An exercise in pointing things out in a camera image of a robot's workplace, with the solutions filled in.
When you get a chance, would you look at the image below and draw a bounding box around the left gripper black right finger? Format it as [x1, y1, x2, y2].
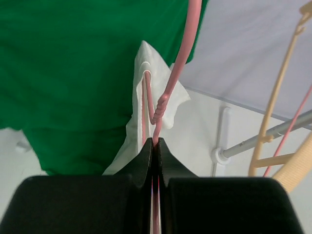
[157, 138, 303, 234]

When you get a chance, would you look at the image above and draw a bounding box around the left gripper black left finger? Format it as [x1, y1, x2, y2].
[0, 139, 153, 234]

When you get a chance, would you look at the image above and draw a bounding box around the pink wire hanger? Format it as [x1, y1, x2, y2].
[142, 0, 202, 147]
[262, 86, 312, 178]

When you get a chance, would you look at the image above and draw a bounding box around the beige wooden hanger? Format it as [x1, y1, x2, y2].
[248, 1, 312, 193]

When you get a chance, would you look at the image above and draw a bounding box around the beige t shirt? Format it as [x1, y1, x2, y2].
[102, 40, 191, 176]

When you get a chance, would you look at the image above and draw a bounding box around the green t shirt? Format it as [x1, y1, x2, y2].
[0, 0, 210, 176]

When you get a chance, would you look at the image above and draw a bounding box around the metal clothes rack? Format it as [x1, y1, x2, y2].
[211, 106, 312, 177]

